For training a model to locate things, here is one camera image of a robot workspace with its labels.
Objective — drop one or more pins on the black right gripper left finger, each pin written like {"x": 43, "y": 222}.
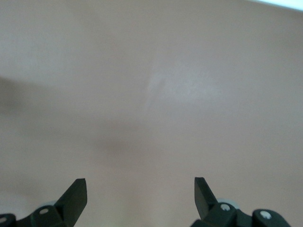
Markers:
{"x": 71, "y": 203}

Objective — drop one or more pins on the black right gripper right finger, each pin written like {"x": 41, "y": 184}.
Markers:
{"x": 206, "y": 203}

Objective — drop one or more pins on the brown table cover sheet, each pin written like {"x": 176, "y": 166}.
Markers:
{"x": 142, "y": 71}

